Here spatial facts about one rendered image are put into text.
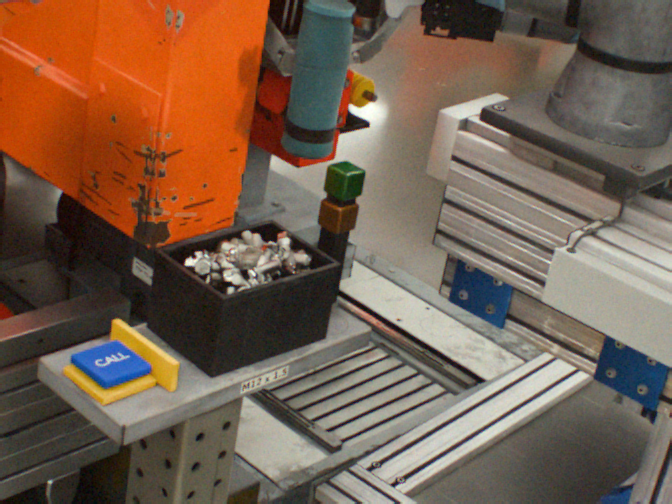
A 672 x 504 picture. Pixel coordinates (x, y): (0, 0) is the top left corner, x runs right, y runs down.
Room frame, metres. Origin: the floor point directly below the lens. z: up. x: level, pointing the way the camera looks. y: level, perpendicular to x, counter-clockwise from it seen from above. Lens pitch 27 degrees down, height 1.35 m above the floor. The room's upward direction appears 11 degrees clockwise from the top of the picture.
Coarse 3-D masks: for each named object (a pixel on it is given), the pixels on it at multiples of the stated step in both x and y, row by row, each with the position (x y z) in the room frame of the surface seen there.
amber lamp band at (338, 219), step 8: (320, 208) 1.62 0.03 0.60; (328, 208) 1.61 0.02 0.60; (336, 208) 1.60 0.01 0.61; (344, 208) 1.61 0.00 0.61; (352, 208) 1.62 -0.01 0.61; (320, 216) 1.62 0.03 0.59; (328, 216) 1.61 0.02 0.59; (336, 216) 1.60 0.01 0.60; (344, 216) 1.60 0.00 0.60; (352, 216) 1.62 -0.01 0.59; (320, 224) 1.62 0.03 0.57; (328, 224) 1.61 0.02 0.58; (336, 224) 1.60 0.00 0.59; (344, 224) 1.61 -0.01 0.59; (352, 224) 1.62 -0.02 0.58; (336, 232) 1.60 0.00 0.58; (344, 232) 1.61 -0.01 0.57
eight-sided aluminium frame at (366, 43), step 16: (384, 0) 2.39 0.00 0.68; (384, 16) 2.35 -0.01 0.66; (400, 16) 2.37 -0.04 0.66; (272, 32) 2.12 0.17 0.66; (368, 32) 2.33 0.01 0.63; (384, 32) 2.34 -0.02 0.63; (272, 48) 2.12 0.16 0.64; (288, 48) 2.15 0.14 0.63; (352, 48) 2.28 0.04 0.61; (368, 48) 2.31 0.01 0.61; (272, 64) 2.14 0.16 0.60; (288, 64) 2.15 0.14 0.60
